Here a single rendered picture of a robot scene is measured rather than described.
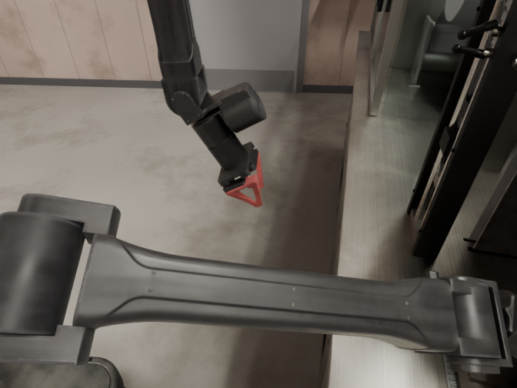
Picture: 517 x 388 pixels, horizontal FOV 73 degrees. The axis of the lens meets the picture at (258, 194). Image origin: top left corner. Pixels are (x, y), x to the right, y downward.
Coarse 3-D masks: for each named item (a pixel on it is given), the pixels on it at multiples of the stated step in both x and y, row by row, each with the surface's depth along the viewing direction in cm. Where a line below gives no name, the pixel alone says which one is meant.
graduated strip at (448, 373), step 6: (432, 276) 74; (438, 276) 74; (444, 360) 60; (444, 366) 59; (450, 372) 59; (456, 372) 59; (450, 378) 58; (456, 378) 58; (450, 384) 57; (456, 384) 57
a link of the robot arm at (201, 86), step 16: (160, 0) 49; (176, 0) 49; (160, 16) 50; (176, 16) 50; (160, 32) 51; (176, 32) 51; (192, 32) 53; (160, 48) 53; (176, 48) 52; (192, 48) 53; (160, 64) 54; (176, 64) 53; (192, 64) 54; (176, 80) 55; (192, 80) 55; (192, 96) 56; (176, 112) 58
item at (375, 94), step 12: (384, 0) 158; (396, 0) 108; (396, 12) 110; (372, 24) 216; (396, 24) 112; (372, 48) 171; (384, 48) 117; (372, 60) 172; (384, 60) 119; (372, 72) 159; (384, 72) 122; (372, 84) 148; (384, 84) 124; (372, 96) 129; (372, 108) 130
